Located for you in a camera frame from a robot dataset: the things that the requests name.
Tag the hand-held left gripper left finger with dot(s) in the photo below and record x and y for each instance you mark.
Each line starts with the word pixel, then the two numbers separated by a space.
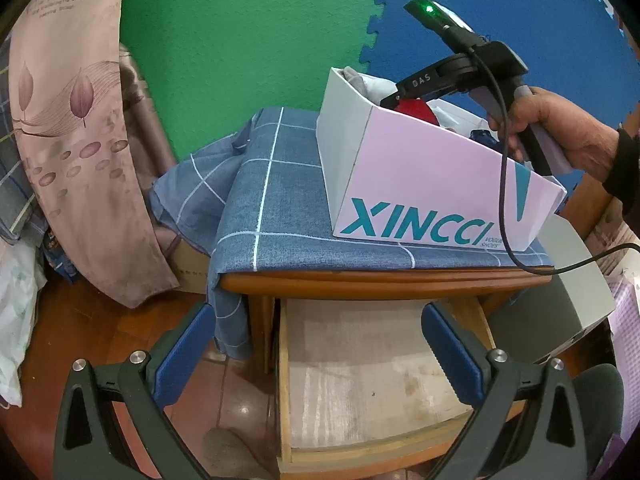
pixel 185 355

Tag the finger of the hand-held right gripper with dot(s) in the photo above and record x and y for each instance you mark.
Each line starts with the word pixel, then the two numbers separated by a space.
pixel 415 84

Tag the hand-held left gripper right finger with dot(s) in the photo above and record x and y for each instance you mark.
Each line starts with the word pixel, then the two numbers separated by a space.
pixel 450 355

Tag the red underwear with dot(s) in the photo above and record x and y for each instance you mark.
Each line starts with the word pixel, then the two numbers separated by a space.
pixel 417 110

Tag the white box with teal print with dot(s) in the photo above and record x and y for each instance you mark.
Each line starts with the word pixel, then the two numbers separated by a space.
pixel 425 160

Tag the wooden drawer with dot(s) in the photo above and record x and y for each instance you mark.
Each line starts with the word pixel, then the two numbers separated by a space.
pixel 360 385

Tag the person's right forearm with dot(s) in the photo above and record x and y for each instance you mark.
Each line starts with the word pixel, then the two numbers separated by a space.
pixel 625 160

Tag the dark blue patterned underwear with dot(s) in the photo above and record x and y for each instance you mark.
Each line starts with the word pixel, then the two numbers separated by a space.
pixel 482 136

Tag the person's right hand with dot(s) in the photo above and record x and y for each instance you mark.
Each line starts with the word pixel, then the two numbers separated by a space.
pixel 570 130

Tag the white padded bra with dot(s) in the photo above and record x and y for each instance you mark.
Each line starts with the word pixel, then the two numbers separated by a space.
pixel 375 87

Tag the grey sock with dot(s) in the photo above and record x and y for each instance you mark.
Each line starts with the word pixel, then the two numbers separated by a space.
pixel 352 79

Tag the blue foam mat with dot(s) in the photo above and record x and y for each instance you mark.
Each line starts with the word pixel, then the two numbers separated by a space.
pixel 550 10

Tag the cardboard box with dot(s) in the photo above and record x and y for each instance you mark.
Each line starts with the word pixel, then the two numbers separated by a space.
pixel 192 275

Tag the grey floor rag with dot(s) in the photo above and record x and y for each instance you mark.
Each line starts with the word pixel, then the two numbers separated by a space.
pixel 225 450

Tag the wooden nightstand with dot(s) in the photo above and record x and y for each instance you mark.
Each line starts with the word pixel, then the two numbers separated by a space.
pixel 350 285

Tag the grey box lid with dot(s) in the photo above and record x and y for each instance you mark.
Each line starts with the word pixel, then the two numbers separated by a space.
pixel 565 285

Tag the blue package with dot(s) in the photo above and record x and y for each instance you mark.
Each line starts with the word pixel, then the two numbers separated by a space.
pixel 62 260

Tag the green foam mat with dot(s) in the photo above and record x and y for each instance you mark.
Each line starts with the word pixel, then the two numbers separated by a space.
pixel 250 35

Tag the lilac checkered cloth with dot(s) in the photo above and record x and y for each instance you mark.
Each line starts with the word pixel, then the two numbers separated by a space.
pixel 625 335

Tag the blue plaid cloth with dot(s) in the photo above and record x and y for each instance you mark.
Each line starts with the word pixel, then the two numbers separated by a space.
pixel 280 200

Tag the pink leaf print fabric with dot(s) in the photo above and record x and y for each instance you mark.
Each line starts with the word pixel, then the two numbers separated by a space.
pixel 75 160

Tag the brown rolled fabric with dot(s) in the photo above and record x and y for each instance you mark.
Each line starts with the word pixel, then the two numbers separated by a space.
pixel 145 125

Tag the grey plaid cloth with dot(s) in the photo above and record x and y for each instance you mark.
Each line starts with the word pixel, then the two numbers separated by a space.
pixel 15 185

